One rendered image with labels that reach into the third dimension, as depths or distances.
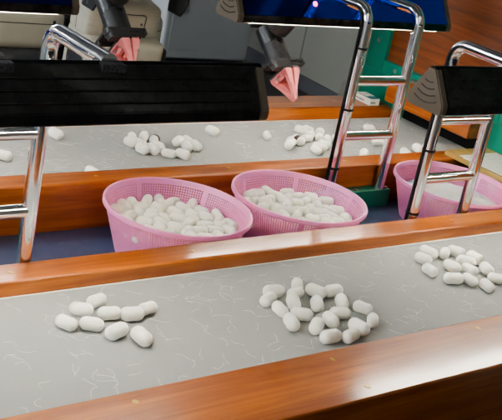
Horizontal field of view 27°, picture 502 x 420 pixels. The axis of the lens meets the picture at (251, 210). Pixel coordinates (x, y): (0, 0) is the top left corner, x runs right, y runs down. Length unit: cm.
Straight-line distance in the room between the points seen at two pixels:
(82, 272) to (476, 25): 144
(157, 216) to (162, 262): 24
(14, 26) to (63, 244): 126
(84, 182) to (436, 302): 65
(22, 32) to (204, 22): 303
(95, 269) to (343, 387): 42
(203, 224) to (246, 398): 61
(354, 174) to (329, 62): 359
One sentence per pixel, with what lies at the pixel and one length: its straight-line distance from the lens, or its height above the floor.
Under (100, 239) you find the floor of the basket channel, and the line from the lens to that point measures 189.
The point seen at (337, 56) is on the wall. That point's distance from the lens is 581.
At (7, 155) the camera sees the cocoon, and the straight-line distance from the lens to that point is 200.
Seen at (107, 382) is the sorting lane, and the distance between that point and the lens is 134.
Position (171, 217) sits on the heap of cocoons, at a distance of 187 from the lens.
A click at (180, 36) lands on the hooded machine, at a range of 592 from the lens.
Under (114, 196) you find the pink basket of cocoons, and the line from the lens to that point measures 189.
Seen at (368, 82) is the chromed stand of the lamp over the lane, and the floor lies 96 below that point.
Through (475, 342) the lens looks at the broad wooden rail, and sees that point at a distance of 161.
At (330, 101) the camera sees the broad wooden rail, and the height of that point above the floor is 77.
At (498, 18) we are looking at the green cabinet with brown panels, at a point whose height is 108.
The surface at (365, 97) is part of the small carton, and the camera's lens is 282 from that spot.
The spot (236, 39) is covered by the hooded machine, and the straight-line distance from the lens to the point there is 611.
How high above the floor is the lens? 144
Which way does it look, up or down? 21 degrees down
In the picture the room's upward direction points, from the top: 12 degrees clockwise
